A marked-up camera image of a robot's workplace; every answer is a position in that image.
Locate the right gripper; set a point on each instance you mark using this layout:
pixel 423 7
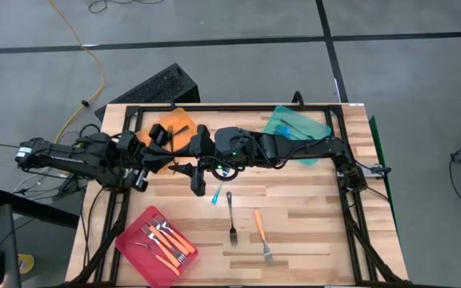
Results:
pixel 202 140

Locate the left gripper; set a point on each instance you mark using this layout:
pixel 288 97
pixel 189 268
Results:
pixel 144 150

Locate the black metal fork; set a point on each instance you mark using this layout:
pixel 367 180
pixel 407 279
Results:
pixel 233 236
pixel 170 140

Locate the dark metal spoon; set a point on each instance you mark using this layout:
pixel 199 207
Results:
pixel 180 130

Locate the iridescent blue fork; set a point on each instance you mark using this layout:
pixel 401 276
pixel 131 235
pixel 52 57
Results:
pixel 294 129
pixel 216 196
pixel 284 130

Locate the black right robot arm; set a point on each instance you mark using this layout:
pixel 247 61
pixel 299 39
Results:
pixel 294 146

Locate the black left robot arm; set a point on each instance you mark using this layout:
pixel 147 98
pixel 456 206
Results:
pixel 62 158

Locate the orange plastic bin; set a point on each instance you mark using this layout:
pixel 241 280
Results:
pixel 182 118

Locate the black clamp on left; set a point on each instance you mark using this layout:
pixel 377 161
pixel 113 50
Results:
pixel 171 104

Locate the pink plastic bin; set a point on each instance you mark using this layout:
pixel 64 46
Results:
pixel 128 240

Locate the teal plastic bin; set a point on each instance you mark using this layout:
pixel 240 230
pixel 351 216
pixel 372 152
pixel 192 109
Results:
pixel 306 124

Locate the black desk foot bar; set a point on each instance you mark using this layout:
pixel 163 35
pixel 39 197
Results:
pixel 34 208

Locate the yellow floor sticker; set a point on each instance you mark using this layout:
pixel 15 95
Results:
pixel 26 264

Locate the dark green board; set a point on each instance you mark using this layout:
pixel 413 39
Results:
pixel 378 152

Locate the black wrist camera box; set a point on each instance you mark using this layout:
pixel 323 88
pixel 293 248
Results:
pixel 158 134

